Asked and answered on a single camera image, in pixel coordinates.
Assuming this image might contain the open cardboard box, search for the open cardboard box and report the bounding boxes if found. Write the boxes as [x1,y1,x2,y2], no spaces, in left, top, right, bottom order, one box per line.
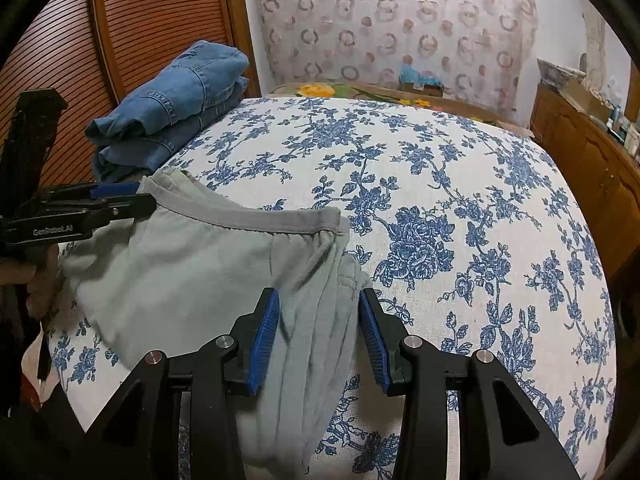
[564,77,614,117]

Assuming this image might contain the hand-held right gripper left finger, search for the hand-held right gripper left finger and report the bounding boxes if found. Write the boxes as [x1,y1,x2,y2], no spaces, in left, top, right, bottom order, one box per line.
[85,287,281,480]

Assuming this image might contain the wooden sideboard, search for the wooden sideboard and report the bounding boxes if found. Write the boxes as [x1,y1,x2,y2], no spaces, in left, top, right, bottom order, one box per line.
[529,82,640,281]

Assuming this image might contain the folded blue jeans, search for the folded blue jeans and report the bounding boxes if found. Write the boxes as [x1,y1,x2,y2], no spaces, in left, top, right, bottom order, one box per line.
[84,41,250,184]

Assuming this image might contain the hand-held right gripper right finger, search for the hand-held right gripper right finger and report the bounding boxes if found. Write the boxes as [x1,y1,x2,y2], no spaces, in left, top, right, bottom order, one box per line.
[359,287,581,480]

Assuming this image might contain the person's left hand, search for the person's left hand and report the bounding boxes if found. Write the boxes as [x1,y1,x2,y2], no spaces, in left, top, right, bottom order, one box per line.
[0,246,61,318]

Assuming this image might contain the blue floral bed sheet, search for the blue floral bed sheet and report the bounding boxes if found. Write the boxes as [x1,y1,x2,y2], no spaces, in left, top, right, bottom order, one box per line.
[45,96,617,480]

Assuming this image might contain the white lace curtain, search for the white lace curtain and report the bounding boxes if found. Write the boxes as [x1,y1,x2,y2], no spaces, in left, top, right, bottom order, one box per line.
[580,0,609,96]

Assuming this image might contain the grey-green t-shirt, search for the grey-green t-shirt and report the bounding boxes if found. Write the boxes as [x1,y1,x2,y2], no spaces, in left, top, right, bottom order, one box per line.
[60,169,373,480]

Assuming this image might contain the ring patterned curtain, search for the ring patterned curtain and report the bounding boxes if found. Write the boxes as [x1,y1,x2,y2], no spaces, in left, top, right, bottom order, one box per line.
[250,0,538,126]

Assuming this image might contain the beige flowered blanket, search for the beige flowered blanket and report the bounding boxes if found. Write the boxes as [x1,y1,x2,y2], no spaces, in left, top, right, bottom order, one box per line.
[267,81,533,141]

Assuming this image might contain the wooden slatted wardrobe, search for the wooden slatted wardrobe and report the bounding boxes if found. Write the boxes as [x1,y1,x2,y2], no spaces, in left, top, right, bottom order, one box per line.
[0,0,261,186]

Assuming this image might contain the small cardboard box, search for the small cardboard box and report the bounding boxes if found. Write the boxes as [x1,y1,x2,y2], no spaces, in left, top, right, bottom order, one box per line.
[402,82,446,99]

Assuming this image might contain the printed paper stack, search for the printed paper stack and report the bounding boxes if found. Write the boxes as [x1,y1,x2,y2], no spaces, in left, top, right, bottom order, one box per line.
[537,58,586,87]

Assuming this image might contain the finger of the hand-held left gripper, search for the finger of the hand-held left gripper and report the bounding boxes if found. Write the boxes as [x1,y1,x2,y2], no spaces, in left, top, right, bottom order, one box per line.
[47,181,142,201]
[92,194,157,226]

